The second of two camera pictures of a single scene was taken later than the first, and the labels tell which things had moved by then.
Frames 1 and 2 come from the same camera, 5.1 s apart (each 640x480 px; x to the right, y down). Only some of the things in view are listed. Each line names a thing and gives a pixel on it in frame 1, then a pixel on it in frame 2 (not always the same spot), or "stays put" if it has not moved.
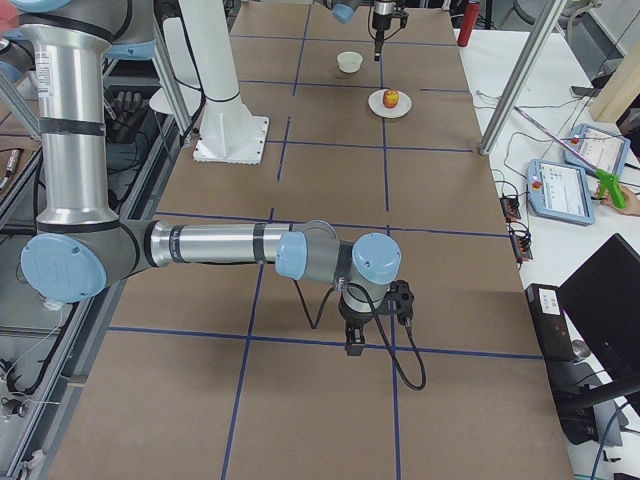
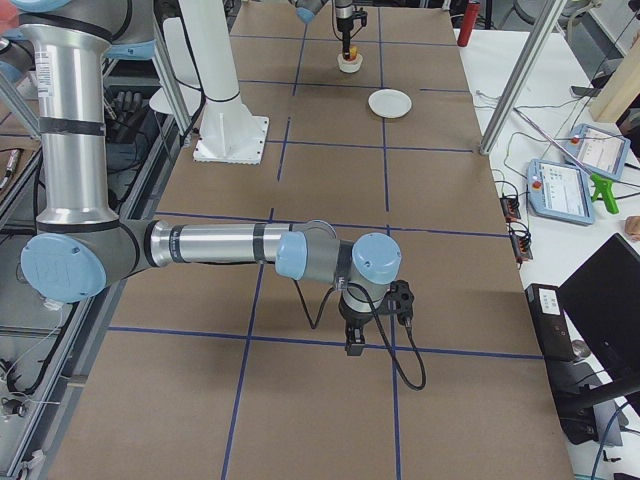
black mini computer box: (546, 309) stays put
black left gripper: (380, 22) to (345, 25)
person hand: (632, 201) to (632, 227)
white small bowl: (349, 62) stays put
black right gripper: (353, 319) stays put
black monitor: (601, 296) stays put
